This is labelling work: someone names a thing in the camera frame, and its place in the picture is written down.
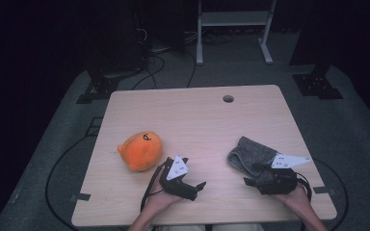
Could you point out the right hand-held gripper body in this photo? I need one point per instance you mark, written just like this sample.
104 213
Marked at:
279 181

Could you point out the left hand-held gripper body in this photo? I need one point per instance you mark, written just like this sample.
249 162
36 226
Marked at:
176 184

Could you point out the grey fluffy cloth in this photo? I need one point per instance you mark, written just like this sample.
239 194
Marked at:
250 150

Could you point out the orange plush toy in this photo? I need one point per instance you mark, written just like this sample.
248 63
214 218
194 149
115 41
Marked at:
141 152

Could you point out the person's left hand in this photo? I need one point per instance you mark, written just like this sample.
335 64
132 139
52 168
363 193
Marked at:
160 200

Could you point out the person's right hand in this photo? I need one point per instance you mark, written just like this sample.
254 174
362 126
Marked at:
294 200

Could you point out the black tape strip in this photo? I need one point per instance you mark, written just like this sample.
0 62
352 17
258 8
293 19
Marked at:
81 196
324 190

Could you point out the black stand base with legs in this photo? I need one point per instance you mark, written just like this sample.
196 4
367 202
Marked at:
101 86

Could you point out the white metal stand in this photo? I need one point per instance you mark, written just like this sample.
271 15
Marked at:
234 18

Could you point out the black stand base plate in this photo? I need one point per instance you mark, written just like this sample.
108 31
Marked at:
316 85

